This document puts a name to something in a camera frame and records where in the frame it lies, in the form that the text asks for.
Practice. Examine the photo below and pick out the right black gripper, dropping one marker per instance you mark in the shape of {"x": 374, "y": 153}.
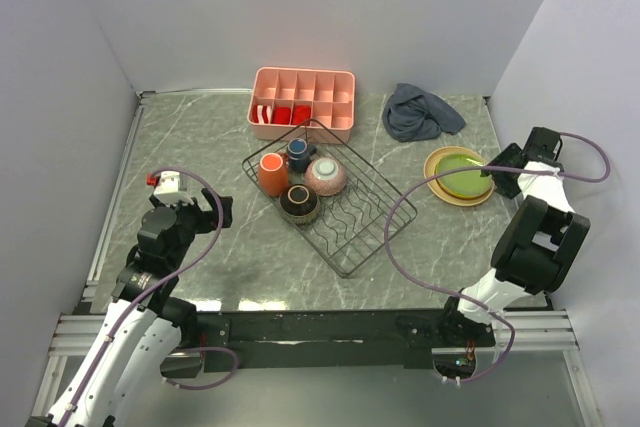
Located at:
{"x": 510, "y": 190}

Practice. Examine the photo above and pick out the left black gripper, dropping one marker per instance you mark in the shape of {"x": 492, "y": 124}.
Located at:
{"x": 204, "y": 217}

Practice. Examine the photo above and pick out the clear glass plate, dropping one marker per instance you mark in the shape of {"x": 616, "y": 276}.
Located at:
{"x": 460, "y": 174}

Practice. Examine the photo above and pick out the tan wooden plate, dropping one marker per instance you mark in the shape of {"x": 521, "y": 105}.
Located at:
{"x": 465, "y": 189}

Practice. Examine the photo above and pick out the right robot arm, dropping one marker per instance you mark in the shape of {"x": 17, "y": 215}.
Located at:
{"x": 539, "y": 245}

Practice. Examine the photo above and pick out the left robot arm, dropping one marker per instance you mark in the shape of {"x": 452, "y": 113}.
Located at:
{"x": 144, "y": 323}

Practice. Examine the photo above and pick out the orange mug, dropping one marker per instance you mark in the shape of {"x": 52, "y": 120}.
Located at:
{"x": 273, "y": 176}

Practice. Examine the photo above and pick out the black bowl gold rim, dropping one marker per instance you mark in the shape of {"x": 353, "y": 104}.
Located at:
{"x": 299, "y": 204}

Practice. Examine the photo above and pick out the dark blue cup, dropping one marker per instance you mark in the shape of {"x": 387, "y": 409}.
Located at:
{"x": 299, "y": 153}

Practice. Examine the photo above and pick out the red white striped roll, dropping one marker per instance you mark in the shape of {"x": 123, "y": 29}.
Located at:
{"x": 263, "y": 114}

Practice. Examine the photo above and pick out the red roll middle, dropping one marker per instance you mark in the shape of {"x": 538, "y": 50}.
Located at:
{"x": 282, "y": 115}

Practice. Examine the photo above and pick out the pink patterned bowl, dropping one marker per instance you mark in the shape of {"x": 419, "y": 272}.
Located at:
{"x": 326, "y": 176}

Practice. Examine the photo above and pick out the grey crumpled cloth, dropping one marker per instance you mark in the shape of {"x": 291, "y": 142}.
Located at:
{"x": 412, "y": 114}

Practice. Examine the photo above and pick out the pink compartment organizer box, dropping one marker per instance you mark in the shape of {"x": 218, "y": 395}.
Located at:
{"x": 330, "y": 93}

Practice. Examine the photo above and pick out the red roll right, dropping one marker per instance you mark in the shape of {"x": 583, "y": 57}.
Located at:
{"x": 301, "y": 114}

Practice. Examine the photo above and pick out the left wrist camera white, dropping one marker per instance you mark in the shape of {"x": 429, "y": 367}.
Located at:
{"x": 169, "y": 189}

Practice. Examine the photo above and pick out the black wire dish rack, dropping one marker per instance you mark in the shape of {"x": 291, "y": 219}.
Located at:
{"x": 349, "y": 229}

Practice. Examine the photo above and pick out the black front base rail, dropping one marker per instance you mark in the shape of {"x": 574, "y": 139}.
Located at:
{"x": 304, "y": 339}

